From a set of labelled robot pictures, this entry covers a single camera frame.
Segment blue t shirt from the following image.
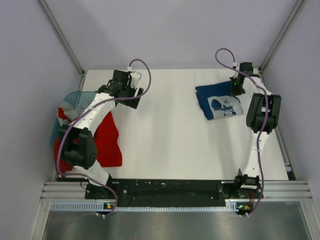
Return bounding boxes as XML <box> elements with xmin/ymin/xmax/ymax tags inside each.
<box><xmin>195</xmin><ymin>81</ymin><xmax>244</xmax><ymax>120</ymax></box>

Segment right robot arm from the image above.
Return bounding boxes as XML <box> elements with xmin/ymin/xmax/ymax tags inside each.
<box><xmin>230</xmin><ymin>62</ymin><xmax>282</xmax><ymax>198</ymax></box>

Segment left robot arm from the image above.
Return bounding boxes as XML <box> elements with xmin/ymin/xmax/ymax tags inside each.
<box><xmin>56</xmin><ymin>67</ymin><xmax>144</xmax><ymax>199</ymax></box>

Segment teal plastic basket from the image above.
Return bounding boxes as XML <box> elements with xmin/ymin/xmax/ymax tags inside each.
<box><xmin>50</xmin><ymin>91</ymin><xmax>96</xmax><ymax>147</ymax></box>

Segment grey white t shirt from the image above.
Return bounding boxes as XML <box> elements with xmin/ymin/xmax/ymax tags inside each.
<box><xmin>57</xmin><ymin>101</ymin><xmax>87</xmax><ymax>126</ymax></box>

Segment red t shirt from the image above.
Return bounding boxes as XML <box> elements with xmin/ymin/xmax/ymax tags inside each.
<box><xmin>53</xmin><ymin>112</ymin><xmax>123</xmax><ymax>173</ymax></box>

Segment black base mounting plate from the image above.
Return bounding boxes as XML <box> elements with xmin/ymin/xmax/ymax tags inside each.
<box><xmin>85</xmin><ymin>178</ymin><xmax>263</xmax><ymax>207</ymax></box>

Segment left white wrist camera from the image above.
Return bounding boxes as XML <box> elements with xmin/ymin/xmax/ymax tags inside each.
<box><xmin>129</xmin><ymin>71</ymin><xmax>142</xmax><ymax>89</ymax></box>

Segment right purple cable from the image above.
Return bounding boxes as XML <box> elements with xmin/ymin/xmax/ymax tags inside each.
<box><xmin>215</xmin><ymin>48</ymin><xmax>270</xmax><ymax>217</ymax></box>

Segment purple cable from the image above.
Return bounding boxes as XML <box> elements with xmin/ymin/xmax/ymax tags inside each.
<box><xmin>215</xmin><ymin>48</ymin><xmax>270</xmax><ymax>217</ymax></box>
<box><xmin>55</xmin><ymin>58</ymin><xmax>152</xmax><ymax>217</ymax></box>

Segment right aluminium frame post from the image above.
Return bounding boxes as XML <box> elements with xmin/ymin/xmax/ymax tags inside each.
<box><xmin>258</xmin><ymin>0</ymin><xmax>306</xmax><ymax>73</ymax></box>

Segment aluminium frame post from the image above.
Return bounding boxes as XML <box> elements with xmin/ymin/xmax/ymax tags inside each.
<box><xmin>258</xmin><ymin>0</ymin><xmax>306</xmax><ymax>73</ymax></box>
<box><xmin>36</xmin><ymin>0</ymin><xmax>85</xmax><ymax>76</ymax></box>

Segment left aluminium frame post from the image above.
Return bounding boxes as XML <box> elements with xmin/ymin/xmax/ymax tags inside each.
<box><xmin>36</xmin><ymin>0</ymin><xmax>85</xmax><ymax>76</ymax></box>

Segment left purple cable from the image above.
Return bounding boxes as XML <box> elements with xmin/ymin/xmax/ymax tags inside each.
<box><xmin>55</xmin><ymin>58</ymin><xmax>152</xmax><ymax>217</ymax></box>

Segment front aluminium frame rail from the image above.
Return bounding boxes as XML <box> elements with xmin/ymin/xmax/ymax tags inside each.
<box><xmin>40</xmin><ymin>180</ymin><xmax>313</xmax><ymax>202</ymax></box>

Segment white slotted cable duct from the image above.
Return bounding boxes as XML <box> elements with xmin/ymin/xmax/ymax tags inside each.
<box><xmin>49</xmin><ymin>199</ymin><xmax>249</xmax><ymax>214</ymax></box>

